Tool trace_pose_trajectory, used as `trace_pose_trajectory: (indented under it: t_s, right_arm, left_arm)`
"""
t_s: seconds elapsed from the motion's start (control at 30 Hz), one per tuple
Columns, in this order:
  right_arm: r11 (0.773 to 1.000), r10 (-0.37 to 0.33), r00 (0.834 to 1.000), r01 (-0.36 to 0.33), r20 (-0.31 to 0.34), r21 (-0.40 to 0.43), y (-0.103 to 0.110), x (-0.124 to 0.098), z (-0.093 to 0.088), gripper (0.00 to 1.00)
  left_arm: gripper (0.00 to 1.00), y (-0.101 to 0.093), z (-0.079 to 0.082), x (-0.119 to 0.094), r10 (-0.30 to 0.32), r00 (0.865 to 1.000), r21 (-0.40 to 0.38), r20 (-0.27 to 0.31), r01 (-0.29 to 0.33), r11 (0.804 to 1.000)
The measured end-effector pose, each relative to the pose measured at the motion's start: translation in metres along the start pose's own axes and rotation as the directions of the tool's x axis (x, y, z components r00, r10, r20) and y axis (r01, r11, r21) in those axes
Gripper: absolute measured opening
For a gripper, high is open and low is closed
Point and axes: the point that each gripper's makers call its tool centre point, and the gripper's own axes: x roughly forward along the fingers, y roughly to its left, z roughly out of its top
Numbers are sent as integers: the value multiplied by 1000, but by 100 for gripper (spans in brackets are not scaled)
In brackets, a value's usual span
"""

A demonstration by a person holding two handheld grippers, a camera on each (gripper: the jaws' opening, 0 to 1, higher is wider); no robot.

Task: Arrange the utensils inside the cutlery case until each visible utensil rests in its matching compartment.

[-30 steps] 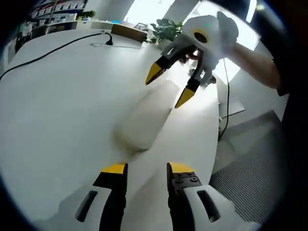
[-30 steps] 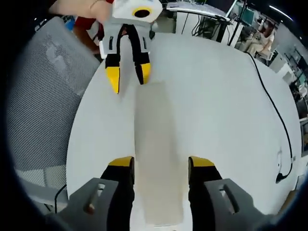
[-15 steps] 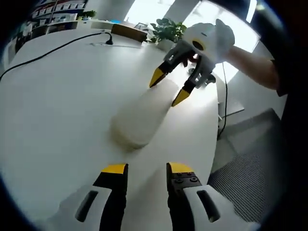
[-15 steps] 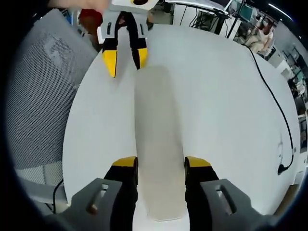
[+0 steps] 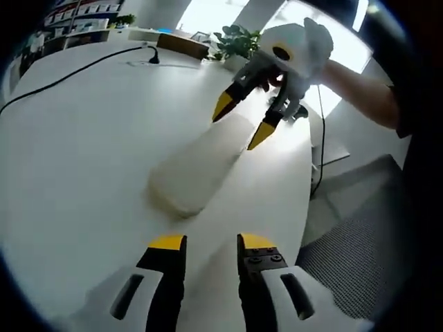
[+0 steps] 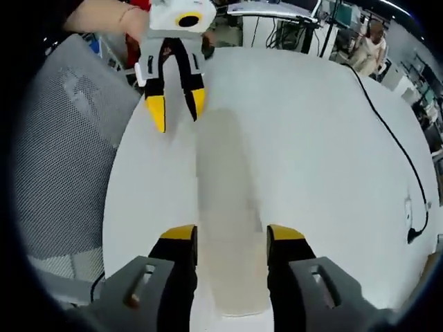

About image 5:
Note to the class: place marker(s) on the green potted plant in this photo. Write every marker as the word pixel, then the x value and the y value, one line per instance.
pixel 239 41

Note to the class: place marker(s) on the beige cutlery case base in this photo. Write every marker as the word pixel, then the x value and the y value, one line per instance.
pixel 188 211

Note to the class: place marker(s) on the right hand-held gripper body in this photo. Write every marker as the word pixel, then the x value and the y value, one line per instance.
pixel 297 58

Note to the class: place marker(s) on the person's right hand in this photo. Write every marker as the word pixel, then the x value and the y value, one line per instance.
pixel 320 41

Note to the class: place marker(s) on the white table socket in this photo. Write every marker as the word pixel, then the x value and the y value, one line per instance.
pixel 138 64

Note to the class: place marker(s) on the small green plant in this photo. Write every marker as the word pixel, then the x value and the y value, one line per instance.
pixel 126 20

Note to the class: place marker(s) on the grey mesh chair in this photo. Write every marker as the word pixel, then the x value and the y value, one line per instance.
pixel 356 235

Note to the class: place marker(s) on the shelf with white bins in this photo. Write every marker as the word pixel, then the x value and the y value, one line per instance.
pixel 86 10

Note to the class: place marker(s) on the beige cutlery case lid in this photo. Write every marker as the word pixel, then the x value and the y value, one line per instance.
pixel 207 155

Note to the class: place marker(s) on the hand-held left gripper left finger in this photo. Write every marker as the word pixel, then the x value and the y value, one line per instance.
pixel 166 283

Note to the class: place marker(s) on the brown cardboard box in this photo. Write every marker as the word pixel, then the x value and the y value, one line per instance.
pixel 183 46

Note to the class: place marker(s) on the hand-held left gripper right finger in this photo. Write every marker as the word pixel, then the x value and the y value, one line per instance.
pixel 256 283

